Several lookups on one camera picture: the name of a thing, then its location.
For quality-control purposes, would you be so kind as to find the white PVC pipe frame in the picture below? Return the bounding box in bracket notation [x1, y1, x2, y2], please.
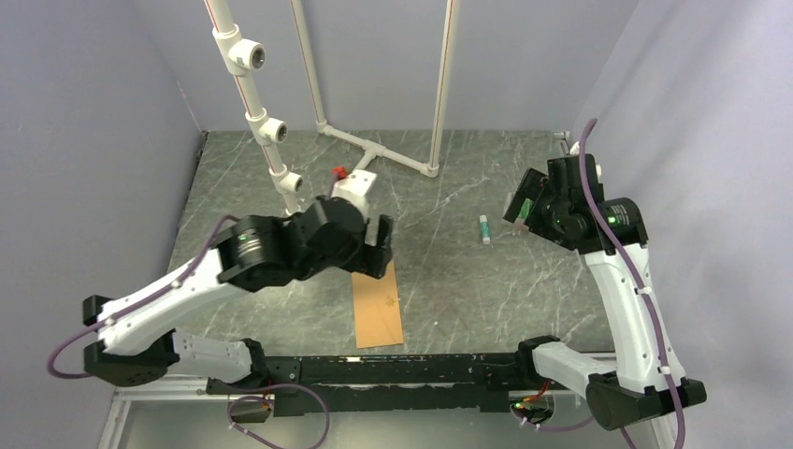
[203, 0, 461, 218]

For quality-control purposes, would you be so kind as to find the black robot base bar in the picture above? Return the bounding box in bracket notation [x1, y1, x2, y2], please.
[205, 352, 560, 417]

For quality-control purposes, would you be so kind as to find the aluminium rail frame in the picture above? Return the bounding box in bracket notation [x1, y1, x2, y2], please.
[97, 130, 680, 449]

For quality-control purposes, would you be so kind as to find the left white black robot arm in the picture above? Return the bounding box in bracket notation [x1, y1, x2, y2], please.
[83, 196, 394, 393]

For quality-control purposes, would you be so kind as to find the green white glue stick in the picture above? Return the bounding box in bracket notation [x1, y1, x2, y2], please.
[478, 215, 492, 245]

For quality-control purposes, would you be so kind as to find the brown paper envelope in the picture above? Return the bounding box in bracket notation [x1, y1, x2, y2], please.
[352, 261, 404, 349]

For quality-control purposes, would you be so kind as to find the green white small box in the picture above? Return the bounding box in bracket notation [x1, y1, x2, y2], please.
[503, 194, 534, 234]

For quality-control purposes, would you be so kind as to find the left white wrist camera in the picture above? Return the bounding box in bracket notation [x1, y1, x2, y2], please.
[330, 166, 378, 220]

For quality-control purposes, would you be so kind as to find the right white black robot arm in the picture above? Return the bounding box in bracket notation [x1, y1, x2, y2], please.
[503, 154, 707, 430]

